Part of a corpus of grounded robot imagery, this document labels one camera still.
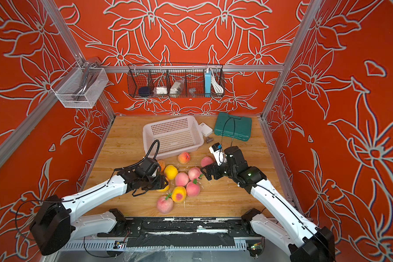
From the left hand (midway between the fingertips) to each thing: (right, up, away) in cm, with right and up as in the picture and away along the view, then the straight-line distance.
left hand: (164, 183), depth 83 cm
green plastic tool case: (+43, +29, +24) cm, 57 cm away
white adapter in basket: (-2, +50, +4) cm, 50 cm away
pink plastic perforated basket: (+3, +24, +25) cm, 34 cm away
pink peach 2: (+9, +2, 0) cm, 9 cm away
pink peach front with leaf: (+2, -7, -8) cm, 11 cm away
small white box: (+24, +27, +25) cm, 44 cm away
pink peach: (+23, +10, +7) cm, 26 cm away
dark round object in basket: (-15, +52, +16) cm, 56 cm away
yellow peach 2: (+2, -2, -4) cm, 5 cm away
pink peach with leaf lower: (+15, -2, -2) cm, 15 cm away
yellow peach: (+3, +5, +3) cm, 7 cm away
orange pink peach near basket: (+10, +12, +9) cm, 17 cm away
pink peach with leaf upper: (+16, +5, +1) cm, 16 cm away
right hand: (+21, +11, -8) cm, 25 cm away
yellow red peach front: (+8, -3, -5) cm, 11 cm away
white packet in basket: (+5, +51, +9) cm, 52 cm away
